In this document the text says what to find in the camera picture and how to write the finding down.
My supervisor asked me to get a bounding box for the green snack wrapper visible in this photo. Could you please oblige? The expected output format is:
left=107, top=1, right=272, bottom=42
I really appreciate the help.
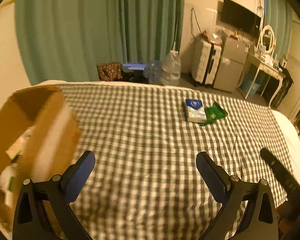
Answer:
left=200, top=101, right=228, bottom=126

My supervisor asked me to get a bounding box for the blue Vinda tissue pack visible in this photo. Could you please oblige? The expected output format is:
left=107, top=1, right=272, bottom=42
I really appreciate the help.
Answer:
left=185, top=99, right=207, bottom=123

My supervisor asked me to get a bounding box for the cream lace cloth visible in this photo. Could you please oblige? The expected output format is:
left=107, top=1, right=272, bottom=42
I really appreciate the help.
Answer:
left=0, top=165, right=16, bottom=196

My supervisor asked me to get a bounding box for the maroon white medicine box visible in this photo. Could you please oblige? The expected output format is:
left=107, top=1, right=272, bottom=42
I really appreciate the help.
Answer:
left=5, top=127, right=34, bottom=161

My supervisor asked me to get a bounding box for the person's right hand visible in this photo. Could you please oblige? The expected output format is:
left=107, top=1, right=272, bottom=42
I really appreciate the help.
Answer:
left=276, top=201, right=300, bottom=234

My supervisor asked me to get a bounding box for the brown cardboard box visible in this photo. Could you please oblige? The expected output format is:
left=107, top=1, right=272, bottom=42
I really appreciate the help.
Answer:
left=0, top=85, right=81, bottom=231

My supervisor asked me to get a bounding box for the grey checked bed cover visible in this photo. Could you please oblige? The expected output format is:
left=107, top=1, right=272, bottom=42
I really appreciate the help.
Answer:
left=60, top=84, right=292, bottom=239

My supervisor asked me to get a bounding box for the blue bin under table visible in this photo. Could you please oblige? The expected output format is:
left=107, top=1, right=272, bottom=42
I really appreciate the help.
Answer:
left=241, top=76, right=262, bottom=97

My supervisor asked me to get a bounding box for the white dressing table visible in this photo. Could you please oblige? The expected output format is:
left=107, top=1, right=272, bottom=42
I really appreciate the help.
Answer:
left=243, top=53, right=287, bottom=107

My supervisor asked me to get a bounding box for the brown patterned bag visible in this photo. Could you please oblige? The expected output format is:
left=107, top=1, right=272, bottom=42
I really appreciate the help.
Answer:
left=97, top=62, right=122, bottom=81

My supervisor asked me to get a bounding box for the grey mini fridge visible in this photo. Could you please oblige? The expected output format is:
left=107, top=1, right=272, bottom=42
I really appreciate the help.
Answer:
left=213, top=33, right=248, bottom=93

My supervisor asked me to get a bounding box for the white oval mirror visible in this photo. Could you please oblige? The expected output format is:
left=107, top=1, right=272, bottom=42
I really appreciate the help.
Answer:
left=256, top=25, right=277, bottom=56

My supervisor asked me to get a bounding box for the pack of small water bottles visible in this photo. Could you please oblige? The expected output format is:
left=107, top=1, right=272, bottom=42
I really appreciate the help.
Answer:
left=143, top=60, right=162, bottom=85

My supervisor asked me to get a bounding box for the white suitcase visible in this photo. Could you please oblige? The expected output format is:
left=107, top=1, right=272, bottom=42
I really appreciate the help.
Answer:
left=191, top=36, right=222, bottom=86

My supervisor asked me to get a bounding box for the green curtain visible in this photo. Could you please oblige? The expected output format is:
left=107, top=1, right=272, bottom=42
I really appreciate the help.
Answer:
left=264, top=0, right=293, bottom=59
left=15, top=0, right=185, bottom=85

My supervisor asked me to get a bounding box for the large clear water bottle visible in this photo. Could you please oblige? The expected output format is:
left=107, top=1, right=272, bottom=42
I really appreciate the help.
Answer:
left=161, top=50, right=181, bottom=86

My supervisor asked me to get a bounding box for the right green curtain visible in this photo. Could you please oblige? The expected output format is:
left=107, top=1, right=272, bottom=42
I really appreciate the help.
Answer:
left=264, top=0, right=293, bottom=59

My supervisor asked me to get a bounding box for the black wall television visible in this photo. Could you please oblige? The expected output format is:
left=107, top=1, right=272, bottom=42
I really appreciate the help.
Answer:
left=221, top=0, right=261, bottom=38

